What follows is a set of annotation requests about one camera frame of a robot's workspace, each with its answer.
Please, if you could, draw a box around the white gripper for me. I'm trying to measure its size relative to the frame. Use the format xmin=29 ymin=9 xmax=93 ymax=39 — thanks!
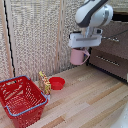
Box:
xmin=67 ymin=28 xmax=103 ymax=49

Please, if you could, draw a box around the pink mug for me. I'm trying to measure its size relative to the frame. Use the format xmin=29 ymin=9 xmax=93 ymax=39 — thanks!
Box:
xmin=70 ymin=47 xmax=91 ymax=66

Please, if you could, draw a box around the red shopping basket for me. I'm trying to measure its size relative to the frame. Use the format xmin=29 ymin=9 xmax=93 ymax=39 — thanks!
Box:
xmin=0 ymin=75 xmax=50 ymax=128

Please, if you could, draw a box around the dark brown drawer cabinet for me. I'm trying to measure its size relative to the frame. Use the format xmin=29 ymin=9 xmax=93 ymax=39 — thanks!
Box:
xmin=87 ymin=9 xmax=128 ymax=83

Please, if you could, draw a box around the red plastic bowl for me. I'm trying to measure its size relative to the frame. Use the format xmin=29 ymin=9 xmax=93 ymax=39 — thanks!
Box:
xmin=48 ymin=76 xmax=66 ymax=91

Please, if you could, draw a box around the black cable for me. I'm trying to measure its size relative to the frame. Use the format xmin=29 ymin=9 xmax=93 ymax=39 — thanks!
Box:
xmin=101 ymin=29 xmax=128 ymax=42

